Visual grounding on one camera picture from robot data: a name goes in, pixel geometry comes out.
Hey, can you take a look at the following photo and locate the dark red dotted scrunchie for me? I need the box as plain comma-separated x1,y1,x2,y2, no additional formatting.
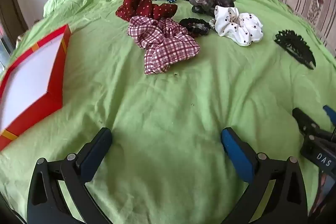
115,0,178,23

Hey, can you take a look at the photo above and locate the grey sheer scrunchie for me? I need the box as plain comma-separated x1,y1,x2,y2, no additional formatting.
188,0,236,17

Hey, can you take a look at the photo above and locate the black scrunchie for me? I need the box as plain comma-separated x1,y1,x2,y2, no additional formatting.
179,18,210,38

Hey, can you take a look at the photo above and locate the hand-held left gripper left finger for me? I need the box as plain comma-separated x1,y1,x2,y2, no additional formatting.
27,127,113,224

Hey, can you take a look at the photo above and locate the red white plaid scrunchie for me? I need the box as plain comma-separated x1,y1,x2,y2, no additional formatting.
127,16,201,75

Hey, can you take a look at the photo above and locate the red cardboard box tray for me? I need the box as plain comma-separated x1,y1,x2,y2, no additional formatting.
0,24,72,151

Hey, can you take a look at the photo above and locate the green blanket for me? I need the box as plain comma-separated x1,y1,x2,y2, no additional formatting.
0,0,336,224

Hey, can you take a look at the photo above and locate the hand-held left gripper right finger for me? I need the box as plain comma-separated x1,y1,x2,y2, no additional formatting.
221,127,308,224

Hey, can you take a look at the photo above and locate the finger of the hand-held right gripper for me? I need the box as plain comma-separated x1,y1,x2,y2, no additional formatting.
292,107,319,136
323,105,336,128

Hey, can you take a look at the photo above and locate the white dotted scrunchie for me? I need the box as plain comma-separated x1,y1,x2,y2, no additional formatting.
214,5,264,46

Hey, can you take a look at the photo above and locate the black hair comb clip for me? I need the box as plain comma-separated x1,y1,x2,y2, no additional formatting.
274,29,317,70

